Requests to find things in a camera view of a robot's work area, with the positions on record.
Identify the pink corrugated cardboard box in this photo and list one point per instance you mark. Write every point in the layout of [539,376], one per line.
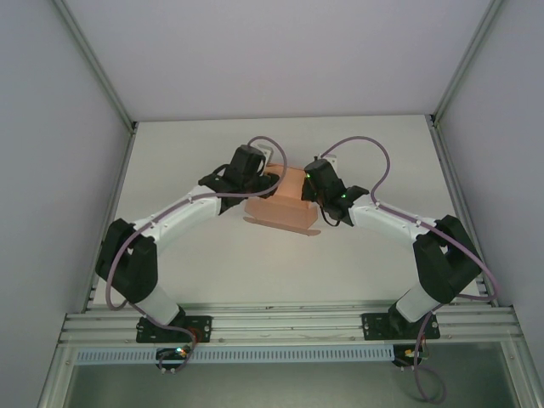
[289,212]

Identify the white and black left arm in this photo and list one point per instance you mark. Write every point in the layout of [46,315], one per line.
[183,219]

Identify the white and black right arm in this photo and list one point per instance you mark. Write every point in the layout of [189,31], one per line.
[387,219]

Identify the aluminium base beam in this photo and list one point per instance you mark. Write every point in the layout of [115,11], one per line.
[289,323]

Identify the grey metal sheet panel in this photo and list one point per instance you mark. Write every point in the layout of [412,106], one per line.
[276,387]

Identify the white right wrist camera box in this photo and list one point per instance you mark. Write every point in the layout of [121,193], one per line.
[332,160]

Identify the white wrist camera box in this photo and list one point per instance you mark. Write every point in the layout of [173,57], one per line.
[332,160]
[267,149]

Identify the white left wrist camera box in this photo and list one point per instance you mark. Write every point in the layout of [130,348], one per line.
[267,149]

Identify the aluminium table side rail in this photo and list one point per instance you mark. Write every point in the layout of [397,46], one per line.
[112,212]
[461,204]

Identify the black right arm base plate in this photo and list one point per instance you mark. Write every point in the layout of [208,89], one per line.
[374,327]

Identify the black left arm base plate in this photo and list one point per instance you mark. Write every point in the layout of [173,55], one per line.
[200,329]

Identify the aluminium frame post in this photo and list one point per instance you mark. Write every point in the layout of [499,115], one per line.
[95,64]
[465,64]

